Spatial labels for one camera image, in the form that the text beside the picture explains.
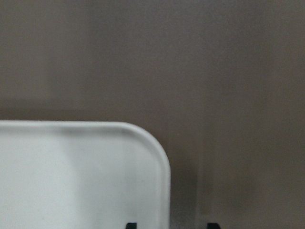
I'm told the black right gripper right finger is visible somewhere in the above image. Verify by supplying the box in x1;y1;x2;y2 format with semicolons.
206;222;221;229

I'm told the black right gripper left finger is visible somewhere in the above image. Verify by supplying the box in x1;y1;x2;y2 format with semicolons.
125;222;137;229

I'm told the cream rabbit tray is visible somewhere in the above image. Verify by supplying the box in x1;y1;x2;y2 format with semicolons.
0;120;171;229

